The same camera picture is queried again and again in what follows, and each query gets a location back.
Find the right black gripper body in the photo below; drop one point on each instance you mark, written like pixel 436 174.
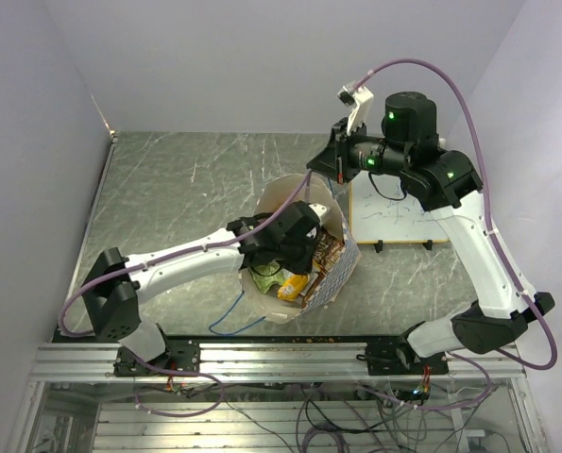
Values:
pixel 344 139

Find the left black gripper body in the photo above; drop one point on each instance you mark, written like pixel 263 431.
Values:
pixel 295 256

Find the checkered paper bag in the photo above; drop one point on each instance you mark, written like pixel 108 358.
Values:
pixel 267 308

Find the yellow snack bar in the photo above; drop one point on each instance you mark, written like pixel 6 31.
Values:
pixel 292 287

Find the green snack packet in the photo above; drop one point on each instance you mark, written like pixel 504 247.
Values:
pixel 265 283

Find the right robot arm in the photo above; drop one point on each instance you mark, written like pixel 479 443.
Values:
pixel 448 187

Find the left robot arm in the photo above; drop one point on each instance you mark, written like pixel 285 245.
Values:
pixel 118 284

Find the brown snack bag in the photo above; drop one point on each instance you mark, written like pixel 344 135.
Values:
pixel 323 285

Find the white whiteboard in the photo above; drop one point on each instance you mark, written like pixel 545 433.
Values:
pixel 373 218

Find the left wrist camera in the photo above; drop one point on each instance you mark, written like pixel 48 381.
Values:
pixel 318 215

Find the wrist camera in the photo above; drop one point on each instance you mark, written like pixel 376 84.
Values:
pixel 318 215
pixel 360 101

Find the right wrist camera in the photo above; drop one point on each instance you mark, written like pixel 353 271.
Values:
pixel 360 101

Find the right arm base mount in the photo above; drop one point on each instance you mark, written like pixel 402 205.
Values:
pixel 392 359

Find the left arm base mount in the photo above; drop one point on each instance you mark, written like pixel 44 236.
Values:
pixel 180 355

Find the aluminium rail frame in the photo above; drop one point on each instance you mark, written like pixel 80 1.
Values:
pixel 153 181

